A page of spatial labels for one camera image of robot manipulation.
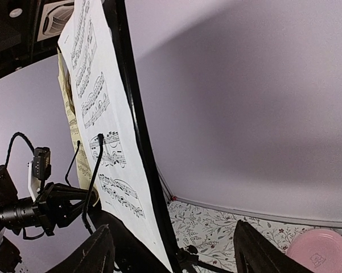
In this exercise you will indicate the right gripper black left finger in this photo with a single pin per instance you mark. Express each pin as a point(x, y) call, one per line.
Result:
point(96, 254)

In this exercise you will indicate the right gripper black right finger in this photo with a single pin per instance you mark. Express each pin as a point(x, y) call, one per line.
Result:
point(254, 253)

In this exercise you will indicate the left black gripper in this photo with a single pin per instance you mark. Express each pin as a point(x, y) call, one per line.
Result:
point(48, 205)

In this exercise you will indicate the black music stand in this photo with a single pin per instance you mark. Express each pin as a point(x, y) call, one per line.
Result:
point(132, 254)

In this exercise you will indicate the yellow sheet music page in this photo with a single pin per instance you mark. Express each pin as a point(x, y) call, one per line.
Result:
point(84, 172)

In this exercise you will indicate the white sheet music page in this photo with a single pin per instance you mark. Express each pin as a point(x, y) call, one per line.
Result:
point(106, 125)

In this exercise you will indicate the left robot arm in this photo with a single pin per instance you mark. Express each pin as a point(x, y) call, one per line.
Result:
point(9, 253)

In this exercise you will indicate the floral table mat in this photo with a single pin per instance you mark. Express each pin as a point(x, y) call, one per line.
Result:
point(212, 231)

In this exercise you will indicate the pink plate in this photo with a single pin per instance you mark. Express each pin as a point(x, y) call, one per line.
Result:
point(319, 250)

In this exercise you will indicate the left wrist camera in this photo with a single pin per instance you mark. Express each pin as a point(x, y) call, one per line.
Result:
point(39, 170)

